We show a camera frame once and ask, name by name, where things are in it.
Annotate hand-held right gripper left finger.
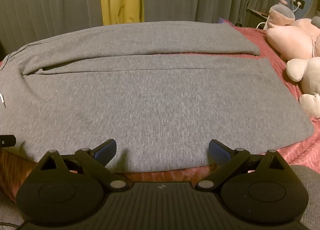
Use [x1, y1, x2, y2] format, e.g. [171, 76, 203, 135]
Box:
[37, 139, 128, 192]

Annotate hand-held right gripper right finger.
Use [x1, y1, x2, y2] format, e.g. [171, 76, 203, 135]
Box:
[196, 139, 288, 192]

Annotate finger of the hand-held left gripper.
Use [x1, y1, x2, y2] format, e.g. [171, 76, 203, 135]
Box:
[0, 134, 17, 147]

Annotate grey pants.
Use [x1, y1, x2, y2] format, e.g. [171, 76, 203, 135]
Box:
[0, 20, 314, 173]

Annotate pink ribbed blanket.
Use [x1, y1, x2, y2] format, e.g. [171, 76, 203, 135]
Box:
[0, 22, 320, 199]

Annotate person's grey clothing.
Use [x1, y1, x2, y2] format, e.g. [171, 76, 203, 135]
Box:
[0, 165, 320, 230]

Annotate white plush toy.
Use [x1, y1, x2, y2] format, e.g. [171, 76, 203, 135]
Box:
[286, 57, 320, 119]

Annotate pink plush toy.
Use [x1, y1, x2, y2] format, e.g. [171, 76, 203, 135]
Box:
[266, 0, 320, 60]

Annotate dark nightstand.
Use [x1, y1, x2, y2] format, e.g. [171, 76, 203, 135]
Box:
[248, 8, 272, 30]

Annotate white cable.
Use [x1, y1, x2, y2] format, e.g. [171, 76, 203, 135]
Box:
[256, 14, 272, 31]

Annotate black wall socket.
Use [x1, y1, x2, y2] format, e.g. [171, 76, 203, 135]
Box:
[291, 0, 306, 10]

